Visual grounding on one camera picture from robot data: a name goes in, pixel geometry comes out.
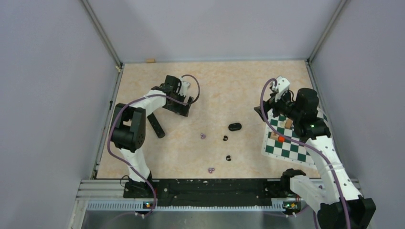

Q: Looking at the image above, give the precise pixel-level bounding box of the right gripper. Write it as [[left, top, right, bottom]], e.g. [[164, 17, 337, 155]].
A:
[[254, 89, 301, 122]]

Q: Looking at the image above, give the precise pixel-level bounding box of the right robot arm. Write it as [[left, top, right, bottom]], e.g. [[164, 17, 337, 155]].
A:
[[254, 88, 376, 229]]

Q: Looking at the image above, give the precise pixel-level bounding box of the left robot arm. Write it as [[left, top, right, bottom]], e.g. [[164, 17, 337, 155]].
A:
[[107, 75, 197, 198]]

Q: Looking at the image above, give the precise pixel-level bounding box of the black earbud charging case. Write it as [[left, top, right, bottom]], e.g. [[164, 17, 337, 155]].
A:
[[228, 122, 242, 132]]

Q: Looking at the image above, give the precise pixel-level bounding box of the brown wooden block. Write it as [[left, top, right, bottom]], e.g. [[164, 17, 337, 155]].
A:
[[284, 119, 293, 129]]

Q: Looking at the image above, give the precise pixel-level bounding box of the wooden letter cube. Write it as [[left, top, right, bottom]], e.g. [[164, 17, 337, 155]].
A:
[[269, 132, 279, 141]]

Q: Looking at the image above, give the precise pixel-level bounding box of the small orange red block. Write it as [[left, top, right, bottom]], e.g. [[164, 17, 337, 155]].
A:
[[277, 136, 285, 143]]

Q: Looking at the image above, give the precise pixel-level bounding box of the black rectangular bar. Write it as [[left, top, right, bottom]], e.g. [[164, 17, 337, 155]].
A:
[[147, 113, 166, 139]]

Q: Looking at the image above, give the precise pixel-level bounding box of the green white chessboard mat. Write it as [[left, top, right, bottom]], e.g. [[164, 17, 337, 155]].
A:
[[261, 115, 316, 169]]

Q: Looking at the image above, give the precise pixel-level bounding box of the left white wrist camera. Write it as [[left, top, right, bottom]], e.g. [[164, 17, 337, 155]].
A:
[[179, 81, 191, 96]]

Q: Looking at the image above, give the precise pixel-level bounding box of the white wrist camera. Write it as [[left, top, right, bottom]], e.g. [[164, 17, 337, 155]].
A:
[[179, 81, 191, 96], [271, 75, 290, 102]]

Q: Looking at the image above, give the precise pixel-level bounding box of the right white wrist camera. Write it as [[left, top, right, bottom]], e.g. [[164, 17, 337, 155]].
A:
[[271, 75, 290, 102]]

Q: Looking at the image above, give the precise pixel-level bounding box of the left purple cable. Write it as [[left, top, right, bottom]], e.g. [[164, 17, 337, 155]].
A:
[[107, 74, 201, 219]]

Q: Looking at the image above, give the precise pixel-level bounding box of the purple cable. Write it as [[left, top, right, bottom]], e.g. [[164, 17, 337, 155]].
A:
[[259, 78, 352, 229], [107, 74, 201, 219]]

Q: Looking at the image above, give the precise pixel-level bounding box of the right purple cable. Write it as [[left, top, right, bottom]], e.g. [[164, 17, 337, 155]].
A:
[[259, 78, 352, 229]]

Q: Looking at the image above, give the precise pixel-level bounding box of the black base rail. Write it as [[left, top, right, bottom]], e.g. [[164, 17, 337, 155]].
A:
[[123, 178, 302, 214]]

